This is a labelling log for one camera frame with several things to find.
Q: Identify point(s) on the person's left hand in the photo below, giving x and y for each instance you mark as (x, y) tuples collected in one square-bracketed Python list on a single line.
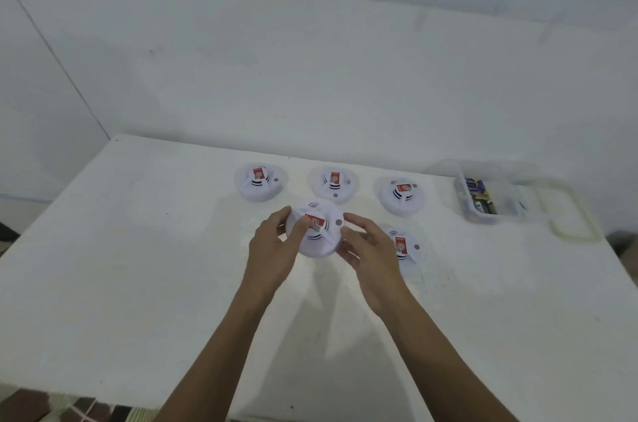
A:
[(266, 262)]

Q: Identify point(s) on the person's right hand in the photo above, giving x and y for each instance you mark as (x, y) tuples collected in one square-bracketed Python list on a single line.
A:
[(379, 272)]

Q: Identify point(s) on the clear plastic container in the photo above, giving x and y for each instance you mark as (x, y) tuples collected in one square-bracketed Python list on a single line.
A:
[(438, 172), (518, 187)]

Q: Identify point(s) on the pile of assorted batteries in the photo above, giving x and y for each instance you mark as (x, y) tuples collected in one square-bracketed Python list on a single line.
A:
[(479, 197)]

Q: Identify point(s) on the clear lid with green rim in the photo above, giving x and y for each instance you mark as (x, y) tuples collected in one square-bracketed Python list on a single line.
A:
[(578, 222)]

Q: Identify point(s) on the person's left forearm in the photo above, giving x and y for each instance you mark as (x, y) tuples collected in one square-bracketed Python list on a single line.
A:
[(209, 367)]

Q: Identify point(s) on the person's right forearm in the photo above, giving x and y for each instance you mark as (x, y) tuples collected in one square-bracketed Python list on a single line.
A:
[(443, 367)]

